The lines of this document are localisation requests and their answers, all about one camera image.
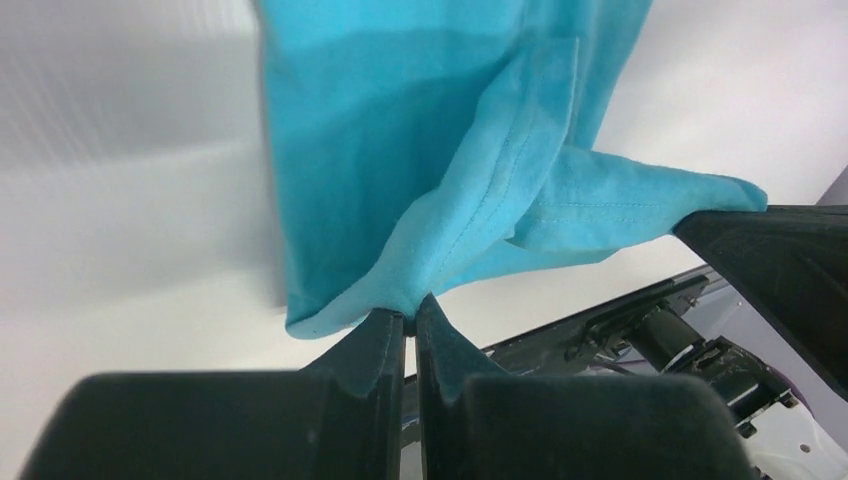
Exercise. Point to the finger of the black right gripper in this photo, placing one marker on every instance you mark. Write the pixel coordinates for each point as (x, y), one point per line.
(790, 264)

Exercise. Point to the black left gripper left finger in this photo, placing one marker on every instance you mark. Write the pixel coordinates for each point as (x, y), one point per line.
(337, 418)

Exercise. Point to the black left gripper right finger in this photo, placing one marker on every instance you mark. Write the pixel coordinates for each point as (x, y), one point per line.
(480, 422)

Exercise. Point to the turquoise polo shirt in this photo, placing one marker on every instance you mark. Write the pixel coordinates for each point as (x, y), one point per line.
(418, 146)

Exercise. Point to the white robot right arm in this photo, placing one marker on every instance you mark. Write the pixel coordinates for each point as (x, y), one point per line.
(796, 448)

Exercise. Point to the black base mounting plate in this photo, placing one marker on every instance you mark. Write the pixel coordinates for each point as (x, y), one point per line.
(649, 328)

